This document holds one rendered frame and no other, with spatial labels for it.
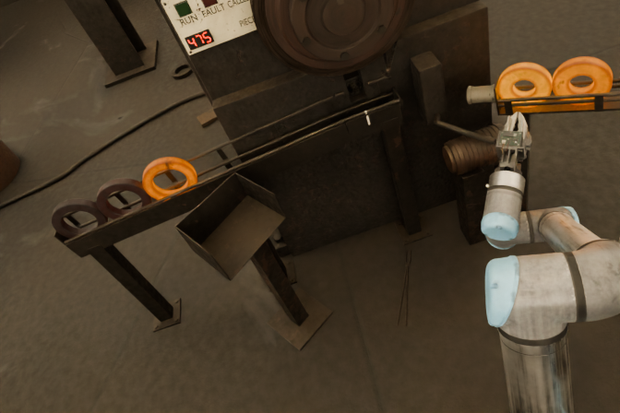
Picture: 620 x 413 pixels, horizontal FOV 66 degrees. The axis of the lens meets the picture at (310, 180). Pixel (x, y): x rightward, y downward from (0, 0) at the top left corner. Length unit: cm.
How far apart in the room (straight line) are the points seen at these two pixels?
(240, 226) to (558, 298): 103
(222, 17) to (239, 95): 27
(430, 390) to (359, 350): 29
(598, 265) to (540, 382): 23
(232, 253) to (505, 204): 81
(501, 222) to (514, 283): 46
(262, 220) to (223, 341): 73
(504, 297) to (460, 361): 100
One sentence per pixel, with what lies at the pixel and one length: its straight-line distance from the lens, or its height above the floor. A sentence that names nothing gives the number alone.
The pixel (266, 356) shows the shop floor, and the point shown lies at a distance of 203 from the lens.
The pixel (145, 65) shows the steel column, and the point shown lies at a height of 3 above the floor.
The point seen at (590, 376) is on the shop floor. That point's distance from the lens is 187.
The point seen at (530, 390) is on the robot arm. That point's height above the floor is 77.
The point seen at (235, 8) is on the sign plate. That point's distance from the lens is 154.
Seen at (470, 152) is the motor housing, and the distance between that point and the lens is 172.
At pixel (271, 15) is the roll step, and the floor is 115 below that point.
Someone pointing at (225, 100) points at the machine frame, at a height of 87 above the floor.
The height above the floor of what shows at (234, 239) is 60.
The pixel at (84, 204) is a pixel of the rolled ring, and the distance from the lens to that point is 185.
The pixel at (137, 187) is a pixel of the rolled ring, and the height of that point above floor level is 73.
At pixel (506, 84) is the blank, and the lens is 164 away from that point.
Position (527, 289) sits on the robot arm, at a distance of 88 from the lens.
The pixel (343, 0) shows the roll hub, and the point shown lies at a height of 115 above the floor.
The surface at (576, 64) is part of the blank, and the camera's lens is 159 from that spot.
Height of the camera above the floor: 171
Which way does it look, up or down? 43 degrees down
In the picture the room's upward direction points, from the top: 23 degrees counter-clockwise
